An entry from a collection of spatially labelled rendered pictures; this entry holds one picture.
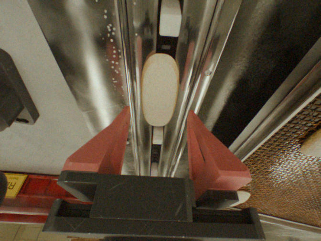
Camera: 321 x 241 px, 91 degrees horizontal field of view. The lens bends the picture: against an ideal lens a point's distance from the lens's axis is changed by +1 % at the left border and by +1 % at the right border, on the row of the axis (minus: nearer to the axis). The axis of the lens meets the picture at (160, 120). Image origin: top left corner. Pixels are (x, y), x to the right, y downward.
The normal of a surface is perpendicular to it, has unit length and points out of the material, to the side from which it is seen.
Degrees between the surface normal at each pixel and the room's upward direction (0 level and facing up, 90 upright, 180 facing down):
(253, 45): 0
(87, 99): 0
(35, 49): 0
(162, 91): 8
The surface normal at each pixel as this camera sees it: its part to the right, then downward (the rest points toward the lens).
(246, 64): -0.03, 0.78
